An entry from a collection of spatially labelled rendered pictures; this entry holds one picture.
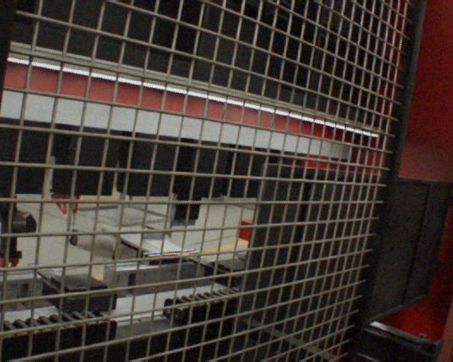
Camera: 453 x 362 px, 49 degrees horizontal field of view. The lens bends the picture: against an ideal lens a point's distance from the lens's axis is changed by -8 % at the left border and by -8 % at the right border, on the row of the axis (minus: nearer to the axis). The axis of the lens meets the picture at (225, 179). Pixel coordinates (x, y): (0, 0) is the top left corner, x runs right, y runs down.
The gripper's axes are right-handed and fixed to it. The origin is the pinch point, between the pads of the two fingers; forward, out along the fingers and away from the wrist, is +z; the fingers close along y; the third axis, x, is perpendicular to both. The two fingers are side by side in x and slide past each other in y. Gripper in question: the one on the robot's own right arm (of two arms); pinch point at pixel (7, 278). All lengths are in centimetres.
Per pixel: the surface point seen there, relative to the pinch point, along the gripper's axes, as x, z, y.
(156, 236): 41, -16, 27
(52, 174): -5, -28, 49
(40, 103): -14, -41, 61
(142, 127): 16, -41, 56
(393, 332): 92, 14, 82
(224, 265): 39, -7, 62
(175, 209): 36, -23, 44
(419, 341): 93, 17, 90
